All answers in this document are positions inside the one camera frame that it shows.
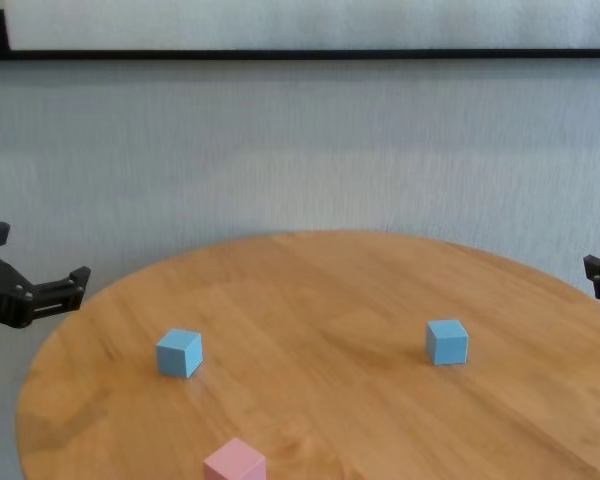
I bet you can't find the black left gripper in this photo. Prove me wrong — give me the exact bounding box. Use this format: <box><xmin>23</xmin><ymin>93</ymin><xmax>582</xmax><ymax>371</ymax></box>
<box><xmin>0</xmin><ymin>221</ymin><xmax>92</xmax><ymax>330</ymax></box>

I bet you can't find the blue cube block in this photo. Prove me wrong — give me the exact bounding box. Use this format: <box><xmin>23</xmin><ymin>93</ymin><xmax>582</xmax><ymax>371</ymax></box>
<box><xmin>425</xmin><ymin>319</ymin><xmax>470</xmax><ymax>367</ymax></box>
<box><xmin>155</xmin><ymin>328</ymin><xmax>204</xmax><ymax>380</ymax></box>

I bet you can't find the pink cube block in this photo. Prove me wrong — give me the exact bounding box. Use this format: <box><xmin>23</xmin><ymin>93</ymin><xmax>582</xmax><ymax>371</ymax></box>
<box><xmin>203</xmin><ymin>437</ymin><xmax>267</xmax><ymax>480</ymax></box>

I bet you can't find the white wall panel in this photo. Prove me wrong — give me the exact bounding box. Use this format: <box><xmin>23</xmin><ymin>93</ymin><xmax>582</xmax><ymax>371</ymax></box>
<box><xmin>2</xmin><ymin>0</ymin><xmax>600</xmax><ymax>51</ymax></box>

